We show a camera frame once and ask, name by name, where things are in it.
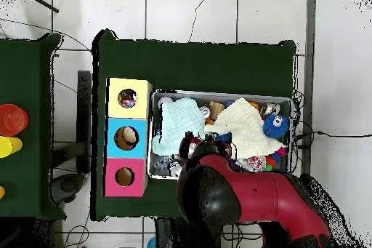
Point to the black upright stand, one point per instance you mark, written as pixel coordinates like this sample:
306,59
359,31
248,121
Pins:
84,114

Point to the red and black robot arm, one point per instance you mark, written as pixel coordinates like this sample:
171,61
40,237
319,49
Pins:
255,195

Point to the yellow plastic cup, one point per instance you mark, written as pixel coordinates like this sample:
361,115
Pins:
10,146

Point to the neighbouring green covered table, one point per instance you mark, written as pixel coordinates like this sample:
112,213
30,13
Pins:
26,70

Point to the dark tripod leg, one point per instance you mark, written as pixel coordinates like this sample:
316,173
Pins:
43,2

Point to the small orange basketball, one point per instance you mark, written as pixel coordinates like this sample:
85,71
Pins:
254,105

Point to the plain wooden block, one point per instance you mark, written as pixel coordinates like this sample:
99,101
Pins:
216,108

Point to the colourful polka dot cloth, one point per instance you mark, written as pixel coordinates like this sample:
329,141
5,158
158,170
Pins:
127,99

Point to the wooden box with three holes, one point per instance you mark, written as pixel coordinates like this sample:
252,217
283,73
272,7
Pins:
116,111

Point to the white baseball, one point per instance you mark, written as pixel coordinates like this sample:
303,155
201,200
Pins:
164,101

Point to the shallow clear mesh bin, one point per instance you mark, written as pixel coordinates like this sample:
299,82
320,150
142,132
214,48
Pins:
221,94

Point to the dark green table cloth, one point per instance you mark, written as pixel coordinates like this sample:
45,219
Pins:
203,64

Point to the mint waffle cloth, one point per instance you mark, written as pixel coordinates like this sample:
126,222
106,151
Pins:
177,123

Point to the silver drink can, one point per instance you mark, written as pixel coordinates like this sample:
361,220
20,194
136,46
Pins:
205,112

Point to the labelled tin can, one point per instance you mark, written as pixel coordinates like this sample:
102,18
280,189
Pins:
268,109

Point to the cream waffle cloth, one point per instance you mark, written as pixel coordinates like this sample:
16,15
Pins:
247,125

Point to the small yellow object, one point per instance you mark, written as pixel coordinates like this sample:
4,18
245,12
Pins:
1,192

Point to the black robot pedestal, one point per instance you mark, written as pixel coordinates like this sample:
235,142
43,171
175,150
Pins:
168,236

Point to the blue spiky ball with eyes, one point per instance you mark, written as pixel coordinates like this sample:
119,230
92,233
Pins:
273,129

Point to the red plastic cup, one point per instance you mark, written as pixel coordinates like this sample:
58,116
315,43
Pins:
13,120

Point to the grey round base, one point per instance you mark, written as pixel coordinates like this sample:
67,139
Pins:
68,185

